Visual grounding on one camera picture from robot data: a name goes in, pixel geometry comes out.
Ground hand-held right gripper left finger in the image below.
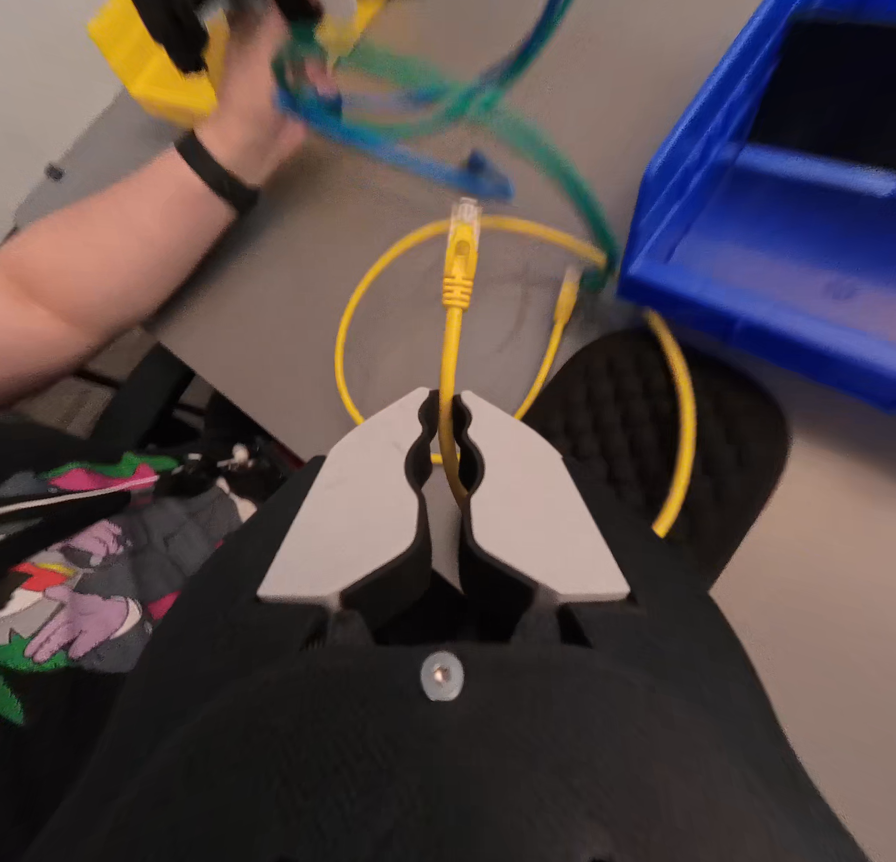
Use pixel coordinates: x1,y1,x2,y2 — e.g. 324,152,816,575
255,386,434,612

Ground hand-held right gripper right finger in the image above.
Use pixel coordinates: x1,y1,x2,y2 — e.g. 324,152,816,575
456,388,632,607

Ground yellow plastic bin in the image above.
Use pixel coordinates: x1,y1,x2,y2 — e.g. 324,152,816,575
87,0,393,128

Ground blue ethernet cable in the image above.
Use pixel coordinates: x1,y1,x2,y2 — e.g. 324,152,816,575
276,0,596,205

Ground yellow ethernet cable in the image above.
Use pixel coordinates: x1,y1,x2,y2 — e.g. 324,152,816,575
335,197,697,540

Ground green ethernet cable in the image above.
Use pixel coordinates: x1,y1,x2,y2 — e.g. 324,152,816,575
272,0,620,292

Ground blue plastic bin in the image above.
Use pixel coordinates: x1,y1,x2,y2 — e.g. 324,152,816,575
616,0,896,415

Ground person's left forearm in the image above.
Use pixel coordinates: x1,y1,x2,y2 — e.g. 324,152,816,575
0,149,235,409

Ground person's left hand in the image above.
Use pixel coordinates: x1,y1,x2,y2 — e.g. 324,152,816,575
195,0,329,185

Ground black textured pad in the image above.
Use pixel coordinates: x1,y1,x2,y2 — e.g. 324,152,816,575
521,329,792,590

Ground black wristband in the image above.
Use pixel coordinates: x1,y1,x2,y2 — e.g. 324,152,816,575
174,129,261,214

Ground colourful printed clothing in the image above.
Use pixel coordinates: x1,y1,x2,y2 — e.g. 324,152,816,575
0,449,253,726

